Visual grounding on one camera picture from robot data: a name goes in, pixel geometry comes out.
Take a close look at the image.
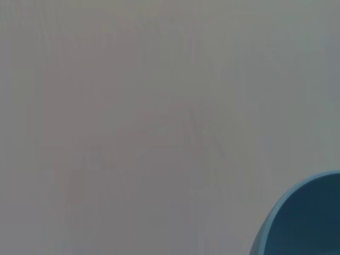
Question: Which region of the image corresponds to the blue bowl with white outside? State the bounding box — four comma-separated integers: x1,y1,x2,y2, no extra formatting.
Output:
248,169,340,255

